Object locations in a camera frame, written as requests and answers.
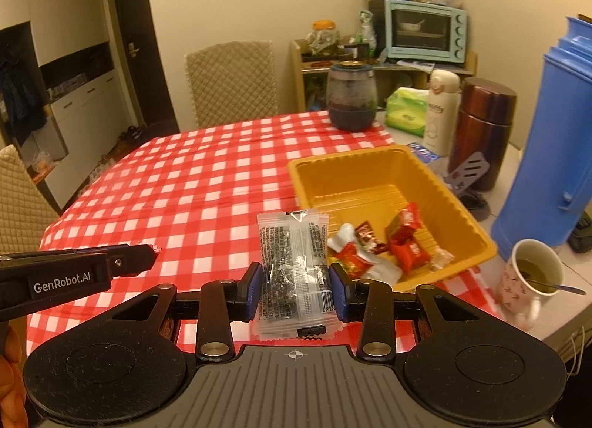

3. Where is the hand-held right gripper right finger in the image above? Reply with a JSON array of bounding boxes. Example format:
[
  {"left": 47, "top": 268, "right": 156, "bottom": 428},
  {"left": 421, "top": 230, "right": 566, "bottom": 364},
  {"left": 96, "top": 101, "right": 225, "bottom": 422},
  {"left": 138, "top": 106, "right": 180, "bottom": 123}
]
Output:
[{"left": 328, "top": 263, "right": 484, "bottom": 363}]

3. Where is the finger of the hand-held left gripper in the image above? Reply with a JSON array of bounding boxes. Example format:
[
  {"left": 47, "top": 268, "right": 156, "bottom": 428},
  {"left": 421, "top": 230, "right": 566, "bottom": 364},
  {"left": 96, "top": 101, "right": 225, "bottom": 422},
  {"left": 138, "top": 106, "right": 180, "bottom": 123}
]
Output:
[{"left": 105, "top": 244, "right": 155, "bottom": 277}]

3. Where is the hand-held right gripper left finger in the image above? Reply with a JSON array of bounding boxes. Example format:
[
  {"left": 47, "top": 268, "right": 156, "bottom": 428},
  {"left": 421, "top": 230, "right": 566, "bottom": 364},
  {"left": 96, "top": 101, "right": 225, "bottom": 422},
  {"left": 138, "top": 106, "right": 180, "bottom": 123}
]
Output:
[{"left": 111, "top": 262, "right": 264, "bottom": 364}]

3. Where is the clear packet of black snack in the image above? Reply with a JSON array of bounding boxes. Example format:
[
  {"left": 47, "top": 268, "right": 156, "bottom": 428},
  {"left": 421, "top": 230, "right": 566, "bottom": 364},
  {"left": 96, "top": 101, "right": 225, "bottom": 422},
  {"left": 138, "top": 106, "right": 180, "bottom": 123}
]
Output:
[{"left": 252, "top": 208, "right": 343, "bottom": 342}]

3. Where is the dark red patterned candy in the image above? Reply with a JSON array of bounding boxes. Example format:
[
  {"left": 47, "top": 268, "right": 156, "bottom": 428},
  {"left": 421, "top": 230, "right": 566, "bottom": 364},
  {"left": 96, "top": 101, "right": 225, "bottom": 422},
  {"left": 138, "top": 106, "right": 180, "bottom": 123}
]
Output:
[{"left": 354, "top": 221, "right": 390, "bottom": 255}]

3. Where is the large red snack packet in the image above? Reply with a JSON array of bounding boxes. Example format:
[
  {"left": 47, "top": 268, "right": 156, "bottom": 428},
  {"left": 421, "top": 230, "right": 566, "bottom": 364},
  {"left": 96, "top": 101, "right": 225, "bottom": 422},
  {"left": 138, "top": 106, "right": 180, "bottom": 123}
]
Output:
[{"left": 388, "top": 236, "right": 432, "bottom": 277}]

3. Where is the yellow plastic tray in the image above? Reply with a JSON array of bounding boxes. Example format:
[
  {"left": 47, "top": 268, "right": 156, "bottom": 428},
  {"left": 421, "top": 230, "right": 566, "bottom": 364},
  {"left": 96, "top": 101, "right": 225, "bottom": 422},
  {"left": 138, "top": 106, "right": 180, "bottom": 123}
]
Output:
[{"left": 287, "top": 145, "right": 499, "bottom": 294}]

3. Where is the person's left hand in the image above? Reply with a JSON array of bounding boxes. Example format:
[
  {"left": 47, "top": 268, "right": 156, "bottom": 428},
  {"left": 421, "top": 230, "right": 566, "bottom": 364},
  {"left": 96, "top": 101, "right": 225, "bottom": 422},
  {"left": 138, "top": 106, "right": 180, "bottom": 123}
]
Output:
[{"left": 0, "top": 354, "right": 28, "bottom": 428}]

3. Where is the white snack packet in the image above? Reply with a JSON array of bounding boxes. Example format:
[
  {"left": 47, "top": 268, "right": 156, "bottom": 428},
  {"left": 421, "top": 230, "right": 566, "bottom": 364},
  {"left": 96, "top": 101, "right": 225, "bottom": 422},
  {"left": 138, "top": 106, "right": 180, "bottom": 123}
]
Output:
[{"left": 327, "top": 222, "right": 404, "bottom": 287}]

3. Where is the quilted beige chair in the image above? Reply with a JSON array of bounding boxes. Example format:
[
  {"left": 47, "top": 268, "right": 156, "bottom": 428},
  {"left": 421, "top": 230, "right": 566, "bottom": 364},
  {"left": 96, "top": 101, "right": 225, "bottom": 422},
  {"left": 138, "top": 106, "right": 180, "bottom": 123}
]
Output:
[
  {"left": 184, "top": 40, "right": 280, "bottom": 129},
  {"left": 0, "top": 144, "right": 61, "bottom": 255}
]

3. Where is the red checkered tablecloth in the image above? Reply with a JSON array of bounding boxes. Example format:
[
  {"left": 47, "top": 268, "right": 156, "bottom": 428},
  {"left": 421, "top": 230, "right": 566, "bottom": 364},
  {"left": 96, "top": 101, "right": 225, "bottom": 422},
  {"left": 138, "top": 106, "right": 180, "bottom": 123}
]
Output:
[{"left": 25, "top": 110, "right": 505, "bottom": 359}]

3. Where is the clear plastic bag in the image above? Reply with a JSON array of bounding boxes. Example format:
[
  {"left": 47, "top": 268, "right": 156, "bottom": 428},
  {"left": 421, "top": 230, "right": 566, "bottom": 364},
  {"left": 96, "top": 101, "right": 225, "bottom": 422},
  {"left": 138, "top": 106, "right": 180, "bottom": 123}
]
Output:
[{"left": 30, "top": 151, "right": 61, "bottom": 176}]

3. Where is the flat blue packet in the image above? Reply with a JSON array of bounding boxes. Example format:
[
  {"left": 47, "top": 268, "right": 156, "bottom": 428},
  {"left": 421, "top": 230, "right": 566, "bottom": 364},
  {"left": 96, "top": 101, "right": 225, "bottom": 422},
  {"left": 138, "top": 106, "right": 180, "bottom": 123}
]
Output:
[{"left": 406, "top": 141, "right": 440, "bottom": 166}]

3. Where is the white cabinet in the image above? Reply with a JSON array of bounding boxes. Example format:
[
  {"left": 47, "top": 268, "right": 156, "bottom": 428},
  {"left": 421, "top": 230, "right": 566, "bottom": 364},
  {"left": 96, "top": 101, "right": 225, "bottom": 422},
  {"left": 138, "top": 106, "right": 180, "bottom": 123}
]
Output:
[{"left": 0, "top": 0, "right": 130, "bottom": 211}]

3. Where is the patterned mug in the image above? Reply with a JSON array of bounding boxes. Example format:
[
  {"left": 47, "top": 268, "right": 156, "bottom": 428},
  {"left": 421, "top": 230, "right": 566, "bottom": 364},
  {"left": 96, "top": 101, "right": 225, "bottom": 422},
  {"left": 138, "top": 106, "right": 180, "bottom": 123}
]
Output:
[{"left": 497, "top": 238, "right": 566, "bottom": 329}]

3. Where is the grey phone stand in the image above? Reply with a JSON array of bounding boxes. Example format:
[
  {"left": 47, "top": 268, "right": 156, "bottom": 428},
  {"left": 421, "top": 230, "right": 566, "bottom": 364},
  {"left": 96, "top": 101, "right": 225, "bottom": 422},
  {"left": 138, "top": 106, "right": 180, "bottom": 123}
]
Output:
[{"left": 445, "top": 151, "right": 492, "bottom": 220}]

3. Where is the green tissue pack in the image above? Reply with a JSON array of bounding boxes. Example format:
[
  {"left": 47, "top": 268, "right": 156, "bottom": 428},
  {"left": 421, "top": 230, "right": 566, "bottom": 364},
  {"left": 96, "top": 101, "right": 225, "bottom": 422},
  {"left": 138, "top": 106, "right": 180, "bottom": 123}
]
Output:
[{"left": 385, "top": 87, "right": 431, "bottom": 137}]

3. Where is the dark glass jar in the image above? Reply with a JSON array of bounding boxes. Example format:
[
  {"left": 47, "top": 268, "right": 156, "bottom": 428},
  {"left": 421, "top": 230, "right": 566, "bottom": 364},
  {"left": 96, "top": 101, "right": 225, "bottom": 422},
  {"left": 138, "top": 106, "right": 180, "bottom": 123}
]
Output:
[{"left": 326, "top": 60, "right": 377, "bottom": 130}]

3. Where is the dark hanging clothing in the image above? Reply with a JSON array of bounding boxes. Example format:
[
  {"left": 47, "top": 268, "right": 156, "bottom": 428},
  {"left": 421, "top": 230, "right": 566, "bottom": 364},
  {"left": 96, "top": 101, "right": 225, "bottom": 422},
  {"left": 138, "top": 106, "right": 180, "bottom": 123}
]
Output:
[{"left": 0, "top": 55, "right": 47, "bottom": 133}]

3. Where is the white rabbit print bottle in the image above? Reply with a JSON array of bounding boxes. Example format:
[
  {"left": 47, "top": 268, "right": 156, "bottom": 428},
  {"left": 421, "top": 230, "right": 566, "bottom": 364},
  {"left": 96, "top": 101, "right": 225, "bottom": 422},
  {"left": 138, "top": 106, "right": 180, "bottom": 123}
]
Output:
[{"left": 423, "top": 70, "right": 461, "bottom": 157}]

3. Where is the brown metal thermos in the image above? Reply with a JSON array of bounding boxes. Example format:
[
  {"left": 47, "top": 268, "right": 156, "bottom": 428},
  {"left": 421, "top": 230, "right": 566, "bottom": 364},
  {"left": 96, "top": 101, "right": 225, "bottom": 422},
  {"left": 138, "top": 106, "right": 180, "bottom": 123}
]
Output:
[{"left": 448, "top": 77, "right": 518, "bottom": 193}]

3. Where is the wooden shelf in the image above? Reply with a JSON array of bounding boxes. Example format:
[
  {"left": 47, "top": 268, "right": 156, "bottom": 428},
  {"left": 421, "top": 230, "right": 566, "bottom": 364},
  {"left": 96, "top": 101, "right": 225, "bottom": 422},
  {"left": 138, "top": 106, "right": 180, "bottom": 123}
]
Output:
[{"left": 289, "top": 38, "right": 478, "bottom": 112}]

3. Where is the metal spoon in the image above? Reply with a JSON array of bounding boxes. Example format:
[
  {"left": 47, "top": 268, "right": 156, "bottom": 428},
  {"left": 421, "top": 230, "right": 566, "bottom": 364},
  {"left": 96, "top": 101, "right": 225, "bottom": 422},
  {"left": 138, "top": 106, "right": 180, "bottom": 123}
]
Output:
[{"left": 520, "top": 271, "right": 588, "bottom": 296}]

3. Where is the dark brown door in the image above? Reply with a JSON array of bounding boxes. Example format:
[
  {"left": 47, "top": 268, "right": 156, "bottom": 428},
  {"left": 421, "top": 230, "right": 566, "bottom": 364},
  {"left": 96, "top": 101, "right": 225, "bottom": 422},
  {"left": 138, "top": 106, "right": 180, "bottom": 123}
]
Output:
[{"left": 105, "top": 0, "right": 180, "bottom": 135}]

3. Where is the blue plastic jug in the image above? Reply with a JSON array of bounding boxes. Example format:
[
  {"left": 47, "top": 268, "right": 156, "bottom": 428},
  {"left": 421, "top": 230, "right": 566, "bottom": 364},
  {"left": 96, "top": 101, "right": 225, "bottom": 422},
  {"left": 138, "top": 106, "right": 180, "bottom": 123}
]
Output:
[{"left": 490, "top": 16, "right": 592, "bottom": 248}]

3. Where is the black device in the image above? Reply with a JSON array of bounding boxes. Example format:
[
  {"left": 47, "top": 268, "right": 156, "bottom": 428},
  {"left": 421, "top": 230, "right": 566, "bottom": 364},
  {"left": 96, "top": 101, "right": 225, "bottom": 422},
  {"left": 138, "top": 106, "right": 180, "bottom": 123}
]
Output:
[{"left": 568, "top": 218, "right": 592, "bottom": 254}]

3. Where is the plastic jar with orange lid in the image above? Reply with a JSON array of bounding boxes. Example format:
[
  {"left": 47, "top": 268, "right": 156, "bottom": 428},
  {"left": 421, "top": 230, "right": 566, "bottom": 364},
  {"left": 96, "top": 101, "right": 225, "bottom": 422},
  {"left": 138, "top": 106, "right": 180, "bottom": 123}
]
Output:
[{"left": 307, "top": 20, "right": 342, "bottom": 56}]

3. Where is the light blue toaster oven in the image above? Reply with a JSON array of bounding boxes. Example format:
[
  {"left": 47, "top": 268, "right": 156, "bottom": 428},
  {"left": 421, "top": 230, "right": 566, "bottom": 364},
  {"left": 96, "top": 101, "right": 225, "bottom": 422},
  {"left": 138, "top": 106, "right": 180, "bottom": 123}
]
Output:
[{"left": 383, "top": 0, "right": 469, "bottom": 64}]

